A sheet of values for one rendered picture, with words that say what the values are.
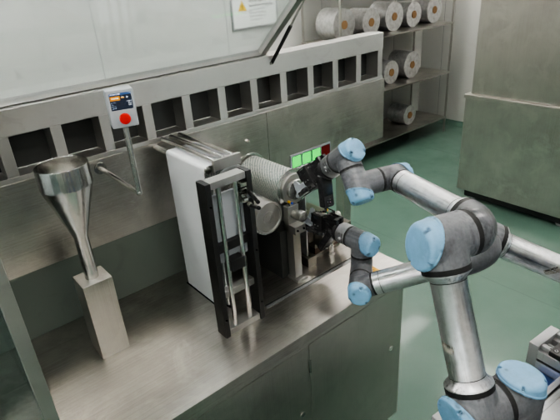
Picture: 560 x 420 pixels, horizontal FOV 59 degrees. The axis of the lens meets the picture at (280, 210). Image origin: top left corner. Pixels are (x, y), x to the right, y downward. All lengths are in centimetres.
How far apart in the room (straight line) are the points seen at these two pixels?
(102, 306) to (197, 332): 32
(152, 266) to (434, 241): 116
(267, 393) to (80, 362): 60
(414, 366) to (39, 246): 197
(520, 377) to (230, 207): 89
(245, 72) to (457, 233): 111
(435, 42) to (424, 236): 568
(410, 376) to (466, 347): 159
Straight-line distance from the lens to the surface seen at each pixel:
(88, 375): 168
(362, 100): 247
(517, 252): 173
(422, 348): 299
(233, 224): 153
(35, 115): 166
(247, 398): 167
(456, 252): 118
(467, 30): 651
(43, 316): 188
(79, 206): 145
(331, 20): 496
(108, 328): 167
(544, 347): 193
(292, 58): 212
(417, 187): 144
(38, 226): 174
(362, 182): 149
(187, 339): 170
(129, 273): 193
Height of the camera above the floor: 197
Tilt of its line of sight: 26 degrees down
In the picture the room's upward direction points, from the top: 4 degrees counter-clockwise
